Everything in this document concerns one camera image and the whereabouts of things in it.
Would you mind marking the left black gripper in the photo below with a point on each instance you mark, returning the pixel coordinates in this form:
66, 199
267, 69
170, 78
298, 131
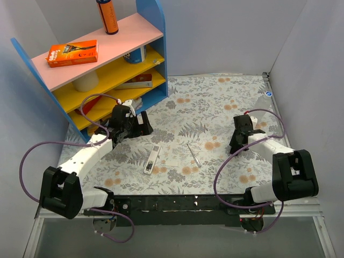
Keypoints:
136, 126

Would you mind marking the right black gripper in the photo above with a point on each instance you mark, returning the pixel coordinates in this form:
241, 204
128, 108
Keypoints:
239, 137

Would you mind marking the white remote control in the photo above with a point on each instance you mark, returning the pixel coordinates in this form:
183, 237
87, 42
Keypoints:
151, 160

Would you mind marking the white battery cover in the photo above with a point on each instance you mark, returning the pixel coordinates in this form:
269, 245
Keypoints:
172, 163

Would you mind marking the small screwdriver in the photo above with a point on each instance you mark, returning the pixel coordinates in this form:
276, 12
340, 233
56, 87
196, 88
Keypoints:
197, 162

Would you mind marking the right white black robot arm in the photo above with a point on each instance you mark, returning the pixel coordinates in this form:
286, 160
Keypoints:
293, 174

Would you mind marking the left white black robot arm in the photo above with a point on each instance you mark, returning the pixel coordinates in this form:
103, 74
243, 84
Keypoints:
61, 189

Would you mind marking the small white box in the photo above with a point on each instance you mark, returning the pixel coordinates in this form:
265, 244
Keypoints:
138, 103

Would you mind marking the clear plastic bottle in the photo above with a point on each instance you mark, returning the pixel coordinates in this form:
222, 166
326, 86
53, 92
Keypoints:
263, 102

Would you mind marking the red white flat box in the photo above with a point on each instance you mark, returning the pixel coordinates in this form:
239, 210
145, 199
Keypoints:
138, 82

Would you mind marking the floral table mat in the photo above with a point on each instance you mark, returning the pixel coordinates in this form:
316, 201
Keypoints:
198, 111

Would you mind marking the yellow packet bottom shelf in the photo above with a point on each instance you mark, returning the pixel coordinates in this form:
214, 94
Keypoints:
91, 130

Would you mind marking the red box lower shelf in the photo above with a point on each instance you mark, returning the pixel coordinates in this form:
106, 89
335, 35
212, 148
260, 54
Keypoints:
87, 106

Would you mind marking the blue pink yellow shelf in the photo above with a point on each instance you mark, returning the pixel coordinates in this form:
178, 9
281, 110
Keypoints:
146, 27

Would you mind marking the white paper roll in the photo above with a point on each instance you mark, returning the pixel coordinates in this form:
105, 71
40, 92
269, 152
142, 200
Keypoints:
86, 82

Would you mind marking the blue white can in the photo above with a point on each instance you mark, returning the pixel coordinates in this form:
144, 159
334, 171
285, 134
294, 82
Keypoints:
136, 56

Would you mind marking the orange razor box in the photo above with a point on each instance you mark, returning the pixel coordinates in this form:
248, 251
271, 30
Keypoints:
74, 53

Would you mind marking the orange cylindrical bottle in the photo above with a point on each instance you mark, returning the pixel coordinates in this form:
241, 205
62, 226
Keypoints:
108, 16

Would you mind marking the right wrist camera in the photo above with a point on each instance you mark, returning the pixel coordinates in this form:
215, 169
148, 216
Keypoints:
254, 120

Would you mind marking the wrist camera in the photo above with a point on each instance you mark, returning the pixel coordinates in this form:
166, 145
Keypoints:
130, 104
254, 120

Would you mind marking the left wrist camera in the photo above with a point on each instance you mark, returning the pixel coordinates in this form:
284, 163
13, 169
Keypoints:
130, 104

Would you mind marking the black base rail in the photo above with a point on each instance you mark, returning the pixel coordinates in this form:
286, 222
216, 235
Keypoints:
170, 210

